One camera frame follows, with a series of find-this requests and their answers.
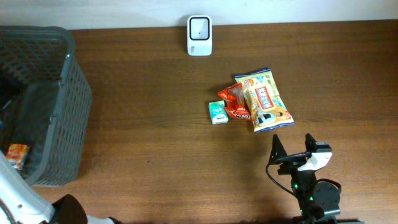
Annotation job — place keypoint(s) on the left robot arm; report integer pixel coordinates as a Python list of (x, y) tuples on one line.
[(21, 204)]

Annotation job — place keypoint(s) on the orange tissue pack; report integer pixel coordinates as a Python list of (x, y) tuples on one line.
[(17, 154)]

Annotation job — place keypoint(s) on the grey plastic basket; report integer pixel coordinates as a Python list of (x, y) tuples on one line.
[(45, 102)]

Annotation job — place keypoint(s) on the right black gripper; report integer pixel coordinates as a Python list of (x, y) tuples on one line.
[(290, 164)]

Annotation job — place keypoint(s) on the red snack bag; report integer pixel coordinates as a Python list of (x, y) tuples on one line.
[(235, 104)]

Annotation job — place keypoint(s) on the green tissue pack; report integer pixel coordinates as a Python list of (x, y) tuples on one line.
[(217, 112)]

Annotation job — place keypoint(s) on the yellow snack bag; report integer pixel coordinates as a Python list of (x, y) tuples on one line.
[(262, 97)]

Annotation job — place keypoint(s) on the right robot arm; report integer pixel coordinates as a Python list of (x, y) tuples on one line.
[(318, 199)]

